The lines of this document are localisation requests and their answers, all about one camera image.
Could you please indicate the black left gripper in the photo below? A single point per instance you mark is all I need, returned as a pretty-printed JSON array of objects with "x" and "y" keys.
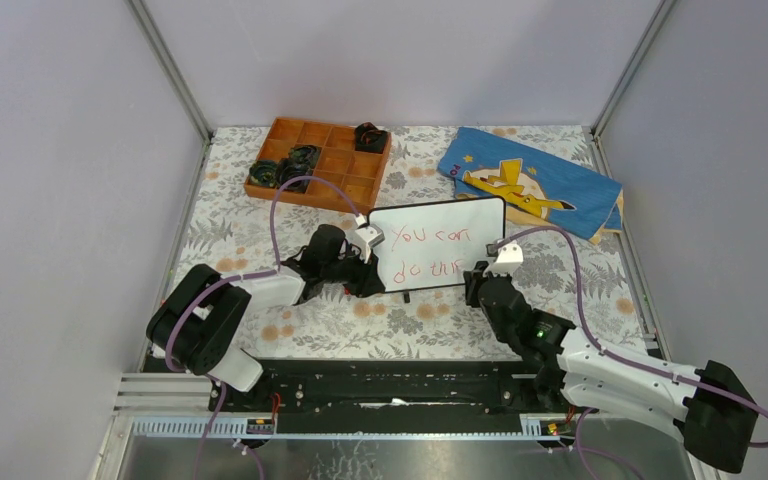
[{"x": 368, "y": 281}]

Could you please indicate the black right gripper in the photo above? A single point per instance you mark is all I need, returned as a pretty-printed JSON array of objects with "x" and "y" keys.
[{"x": 473, "y": 280}]

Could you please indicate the white whiteboard black frame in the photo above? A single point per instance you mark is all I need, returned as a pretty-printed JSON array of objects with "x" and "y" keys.
[{"x": 431, "y": 245}]

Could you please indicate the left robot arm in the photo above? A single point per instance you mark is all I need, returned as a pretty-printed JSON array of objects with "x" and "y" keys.
[{"x": 196, "y": 325}]

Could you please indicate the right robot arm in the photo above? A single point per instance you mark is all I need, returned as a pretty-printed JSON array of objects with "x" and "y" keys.
[{"x": 706, "y": 409}]

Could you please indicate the wooden compartment tray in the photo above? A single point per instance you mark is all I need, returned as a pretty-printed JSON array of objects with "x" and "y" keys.
[{"x": 321, "y": 165}]

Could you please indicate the blue pikachu cloth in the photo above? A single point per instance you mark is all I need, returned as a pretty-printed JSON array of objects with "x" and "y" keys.
[{"x": 546, "y": 187}]

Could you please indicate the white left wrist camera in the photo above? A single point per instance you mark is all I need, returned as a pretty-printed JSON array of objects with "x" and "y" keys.
[{"x": 365, "y": 237}]

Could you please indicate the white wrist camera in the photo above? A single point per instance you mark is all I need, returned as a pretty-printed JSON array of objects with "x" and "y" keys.
[
  {"x": 505, "y": 259},
  {"x": 365, "y": 237}
]

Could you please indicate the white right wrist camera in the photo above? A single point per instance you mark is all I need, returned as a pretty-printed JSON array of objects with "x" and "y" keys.
[{"x": 505, "y": 259}]

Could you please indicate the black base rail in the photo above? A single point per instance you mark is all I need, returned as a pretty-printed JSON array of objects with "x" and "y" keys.
[{"x": 391, "y": 397}]

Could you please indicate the aluminium frame post left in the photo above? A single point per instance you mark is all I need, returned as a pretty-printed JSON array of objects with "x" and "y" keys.
[{"x": 147, "y": 25}]

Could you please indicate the aluminium frame post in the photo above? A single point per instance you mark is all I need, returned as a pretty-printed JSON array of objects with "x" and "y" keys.
[
  {"x": 659, "y": 18},
  {"x": 147, "y": 25}
]

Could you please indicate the aluminium frame post right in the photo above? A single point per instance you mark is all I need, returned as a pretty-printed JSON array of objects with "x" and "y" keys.
[{"x": 659, "y": 18}]

